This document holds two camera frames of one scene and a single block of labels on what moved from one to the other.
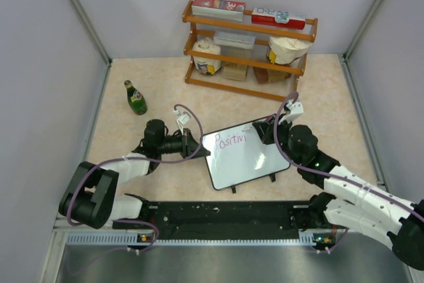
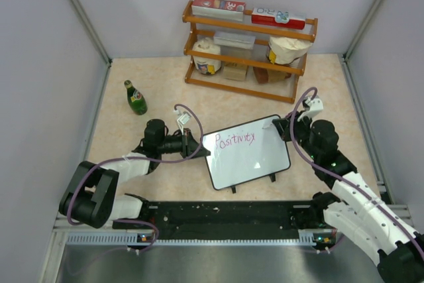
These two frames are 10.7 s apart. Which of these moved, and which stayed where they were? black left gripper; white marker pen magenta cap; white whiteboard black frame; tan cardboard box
Moved: white marker pen magenta cap
Stayed: black left gripper; white whiteboard black frame; tan cardboard box
